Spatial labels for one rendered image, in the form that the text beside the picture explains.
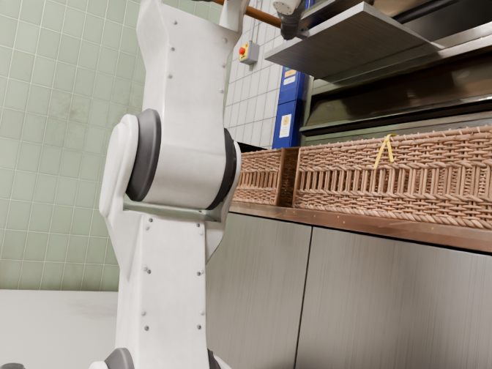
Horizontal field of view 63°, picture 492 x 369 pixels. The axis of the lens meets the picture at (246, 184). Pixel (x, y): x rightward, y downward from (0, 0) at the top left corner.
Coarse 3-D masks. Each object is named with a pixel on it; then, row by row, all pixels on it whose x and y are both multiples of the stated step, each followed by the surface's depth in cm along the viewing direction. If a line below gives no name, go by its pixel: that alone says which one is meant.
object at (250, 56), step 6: (252, 42) 230; (246, 48) 231; (252, 48) 230; (258, 48) 232; (240, 54) 236; (246, 54) 230; (252, 54) 230; (240, 60) 236; (246, 60) 233; (252, 60) 232
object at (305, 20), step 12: (336, 0) 153; (348, 0) 151; (360, 0) 149; (372, 0) 147; (384, 0) 145; (396, 0) 144; (408, 0) 142; (420, 0) 140; (312, 12) 165; (324, 12) 162; (336, 12) 160; (384, 12) 152; (396, 12) 150; (300, 24) 175; (312, 24) 173
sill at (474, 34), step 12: (456, 36) 123; (468, 36) 120; (480, 36) 116; (420, 48) 134; (432, 48) 130; (444, 48) 126; (384, 60) 147; (396, 60) 142; (348, 72) 163; (360, 72) 157; (324, 84) 175
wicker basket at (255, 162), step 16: (256, 160) 117; (272, 160) 108; (288, 160) 105; (240, 176) 124; (256, 176) 163; (272, 176) 108; (288, 176) 106; (240, 192) 123; (256, 192) 114; (272, 192) 106; (288, 192) 105
